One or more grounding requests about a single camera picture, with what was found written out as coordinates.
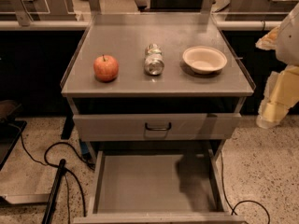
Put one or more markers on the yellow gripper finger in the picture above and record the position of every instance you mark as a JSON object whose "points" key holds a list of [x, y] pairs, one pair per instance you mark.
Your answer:
{"points": [[281, 93], [268, 41]]}

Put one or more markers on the red apple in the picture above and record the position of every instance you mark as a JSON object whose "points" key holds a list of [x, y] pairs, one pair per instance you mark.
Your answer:
{"points": [[106, 68]]}

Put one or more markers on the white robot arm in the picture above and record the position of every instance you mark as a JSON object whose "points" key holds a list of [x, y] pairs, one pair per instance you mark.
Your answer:
{"points": [[287, 49]]}

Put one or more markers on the grey drawer cabinet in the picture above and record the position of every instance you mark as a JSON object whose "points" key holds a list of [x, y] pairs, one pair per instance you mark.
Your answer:
{"points": [[156, 76]]}

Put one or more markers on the grey open middle drawer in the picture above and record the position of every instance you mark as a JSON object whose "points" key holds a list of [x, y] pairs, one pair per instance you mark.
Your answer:
{"points": [[158, 189]]}

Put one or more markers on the grey top drawer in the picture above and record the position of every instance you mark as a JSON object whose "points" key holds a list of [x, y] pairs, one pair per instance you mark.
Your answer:
{"points": [[131, 127]]}

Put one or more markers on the white paper bowl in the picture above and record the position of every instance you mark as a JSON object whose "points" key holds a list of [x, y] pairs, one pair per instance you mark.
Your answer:
{"points": [[204, 60]]}

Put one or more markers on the silver soda can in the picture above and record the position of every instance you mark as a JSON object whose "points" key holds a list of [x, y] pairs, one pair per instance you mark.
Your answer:
{"points": [[154, 60]]}

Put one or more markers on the black bar on floor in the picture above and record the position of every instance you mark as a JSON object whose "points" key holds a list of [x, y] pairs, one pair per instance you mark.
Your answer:
{"points": [[54, 192]]}

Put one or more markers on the dark equipment base left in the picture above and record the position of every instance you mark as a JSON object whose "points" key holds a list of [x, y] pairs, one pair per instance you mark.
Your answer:
{"points": [[10, 128]]}

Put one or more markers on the black drawer handle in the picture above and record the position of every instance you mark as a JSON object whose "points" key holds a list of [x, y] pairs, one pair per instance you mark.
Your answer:
{"points": [[158, 129]]}

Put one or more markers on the grey metal post left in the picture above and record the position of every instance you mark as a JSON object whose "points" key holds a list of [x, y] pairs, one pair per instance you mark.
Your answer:
{"points": [[23, 17]]}

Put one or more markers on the white horizontal rail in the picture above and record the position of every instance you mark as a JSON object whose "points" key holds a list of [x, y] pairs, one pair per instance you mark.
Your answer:
{"points": [[82, 25]]}

